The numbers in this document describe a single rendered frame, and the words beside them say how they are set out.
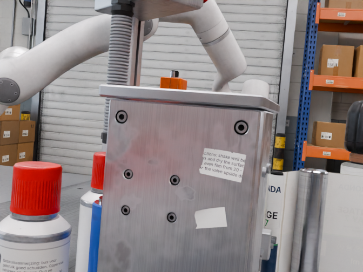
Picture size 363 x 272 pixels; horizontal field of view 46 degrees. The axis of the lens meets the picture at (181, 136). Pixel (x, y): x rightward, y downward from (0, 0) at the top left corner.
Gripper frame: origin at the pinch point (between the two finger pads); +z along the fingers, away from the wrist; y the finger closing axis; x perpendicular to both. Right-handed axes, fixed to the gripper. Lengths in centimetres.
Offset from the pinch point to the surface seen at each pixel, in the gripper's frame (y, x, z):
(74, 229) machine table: -34, -31, 23
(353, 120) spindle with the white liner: 25, -51, -2
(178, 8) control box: -3, -73, -9
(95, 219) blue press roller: 4, -98, 25
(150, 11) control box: -8, -71, -10
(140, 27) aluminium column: -12, -65, -11
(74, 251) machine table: -26, -43, 28
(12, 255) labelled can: 0, -101, 28
